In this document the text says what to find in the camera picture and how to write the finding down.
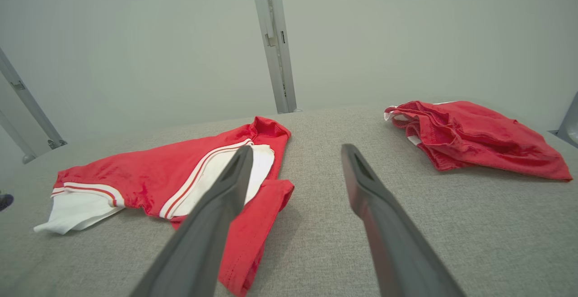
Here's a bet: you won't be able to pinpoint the grey metal partition post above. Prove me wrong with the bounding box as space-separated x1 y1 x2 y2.
548 91 578 149
0 110 37 165
249 0 298 114
0 46 68 150

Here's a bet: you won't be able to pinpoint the red shorts white side band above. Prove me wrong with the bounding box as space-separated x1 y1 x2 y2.
384 100 573 182

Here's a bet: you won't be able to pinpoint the red shirt white sleeves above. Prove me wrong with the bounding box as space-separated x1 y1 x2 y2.
34 116 295 297

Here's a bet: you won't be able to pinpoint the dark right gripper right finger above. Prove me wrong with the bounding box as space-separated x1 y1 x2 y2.
341 144 466 297

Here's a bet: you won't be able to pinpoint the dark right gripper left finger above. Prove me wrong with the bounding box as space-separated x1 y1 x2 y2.
129 146 255 297

